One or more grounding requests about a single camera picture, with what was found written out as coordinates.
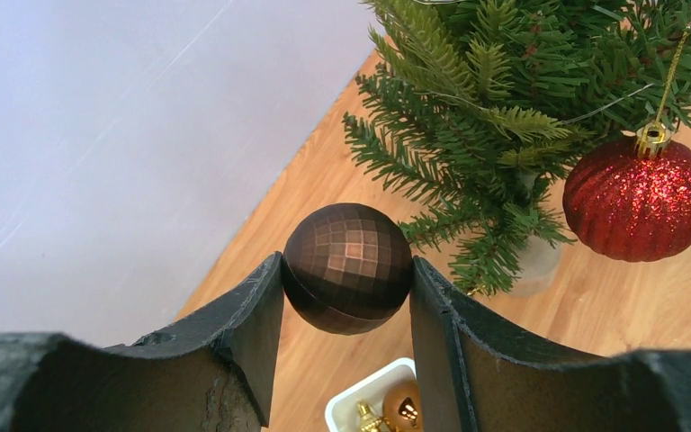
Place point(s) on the red glitter ball ornament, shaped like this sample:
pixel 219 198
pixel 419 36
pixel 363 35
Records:
pixel 630 199

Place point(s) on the dark brown ball ornament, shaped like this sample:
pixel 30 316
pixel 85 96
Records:
pixel 347 268

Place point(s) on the small green christmas tree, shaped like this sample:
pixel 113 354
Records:
pixel 477 107

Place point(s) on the bronze ball ornament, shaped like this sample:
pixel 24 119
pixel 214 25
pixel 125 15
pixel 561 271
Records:
pixel 401 407

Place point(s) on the white ornament tray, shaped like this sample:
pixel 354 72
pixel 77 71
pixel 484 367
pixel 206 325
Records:
pixel 341 412

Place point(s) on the gold finial ornament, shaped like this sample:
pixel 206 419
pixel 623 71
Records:
pixel 369 421

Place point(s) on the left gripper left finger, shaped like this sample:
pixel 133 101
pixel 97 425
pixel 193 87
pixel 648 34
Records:
pixel 212 370

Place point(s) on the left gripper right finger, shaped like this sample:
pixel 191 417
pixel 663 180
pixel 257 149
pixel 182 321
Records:
pixel 477 371

